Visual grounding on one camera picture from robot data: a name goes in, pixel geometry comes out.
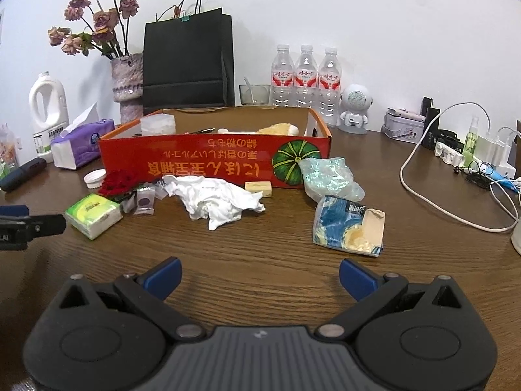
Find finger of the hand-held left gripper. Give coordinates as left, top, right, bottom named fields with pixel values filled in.
left=0, top=206, right=31, bottom=229
left=24, top=214, right=67, bottom=238

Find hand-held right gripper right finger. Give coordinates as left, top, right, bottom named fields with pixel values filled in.
left=315, top=258, right=463, bottom=338

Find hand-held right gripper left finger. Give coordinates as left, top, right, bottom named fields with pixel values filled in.
left=57, top=256, right=206, bottom=338

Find green tissue pack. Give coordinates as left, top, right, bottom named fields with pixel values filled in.
left=65, top=193, right=123, bottom=241

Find blue painted tissue pack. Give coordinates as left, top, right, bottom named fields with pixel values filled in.
left=313, top=195, right=386, bottom=258

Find white fluted lid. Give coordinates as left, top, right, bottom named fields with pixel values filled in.
left=83, top=170, right=107, bottom=189

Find red rose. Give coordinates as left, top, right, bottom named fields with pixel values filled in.
left=98, top=170, right=141, bottom=202

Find white tissue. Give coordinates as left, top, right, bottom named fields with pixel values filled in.
left=162, top=174, right=266, bottom=231

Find iridescent plastic bag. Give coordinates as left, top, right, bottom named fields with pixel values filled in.
left=298, top=157, right=366, bottom=203

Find orange cardboard box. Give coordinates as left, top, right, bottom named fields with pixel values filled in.
left=98, top=107, right=333, bottom=190

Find small yellow bar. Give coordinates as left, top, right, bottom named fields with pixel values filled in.
left=244, top=181, right=273, bottom=199

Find translucent white container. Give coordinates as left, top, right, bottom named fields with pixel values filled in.
left=140, top=114, right=176, bottom=136

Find black case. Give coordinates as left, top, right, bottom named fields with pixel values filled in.
left=0, top=157, right=47, bottom=192

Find colourful snack packet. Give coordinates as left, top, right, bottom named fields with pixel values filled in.
left=0, top=124, right=21, bottom=180

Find purple tissue pack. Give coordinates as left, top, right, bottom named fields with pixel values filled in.
left=51, top=102, right=115, bottom=170

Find white detergent bottle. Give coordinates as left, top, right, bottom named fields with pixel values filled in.
left=28, top=72, right=69, bottom=164

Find white power strip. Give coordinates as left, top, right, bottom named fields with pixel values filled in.
left=433, top=140, right=517, bottom=178

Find small white pink box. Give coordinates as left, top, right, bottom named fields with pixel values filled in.
left=380, top=114, right=426, bottom=144

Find purple mottled vase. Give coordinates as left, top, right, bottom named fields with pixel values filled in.
left=111, top=53, right=144, bottom=125

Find yellow sponge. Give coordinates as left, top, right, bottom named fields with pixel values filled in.
left=258, top=123, right=301, bottom=136

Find pink device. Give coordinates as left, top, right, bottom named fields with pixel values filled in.
left=387, top=107, right=426, bottom=122

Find white robot speaker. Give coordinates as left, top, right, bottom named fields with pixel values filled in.
left=338, top=84, right=370, bottom=133

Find green spray bottle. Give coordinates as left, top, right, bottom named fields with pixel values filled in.
left=463, top=116, right=480, bottom=167

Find white charger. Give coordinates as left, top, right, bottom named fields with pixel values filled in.
left=476, top=132, right=509, bottom=167

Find red label water bottle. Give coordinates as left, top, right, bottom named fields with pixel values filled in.
left=294, top=45, right=318, bottom=109
left=271, top=45, right=294, bottom=109
left=317, top=47, right=340, bottom=127

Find glass cup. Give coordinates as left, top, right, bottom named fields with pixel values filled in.
left=239, top=85, right=271, bottom=107

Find dried flower bouquet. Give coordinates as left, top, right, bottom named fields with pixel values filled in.
left=48, top=0, right=141, bottom=60

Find clear plastic spoon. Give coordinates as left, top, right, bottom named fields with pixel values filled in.
left=243, top=77, right=259, bottom=104

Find black paper bag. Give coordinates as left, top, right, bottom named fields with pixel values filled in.
left=142, top=0, right=235, bottom=117

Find black earphone cable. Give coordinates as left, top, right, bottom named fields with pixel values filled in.
left=452, top=163, right=493, bottom=190

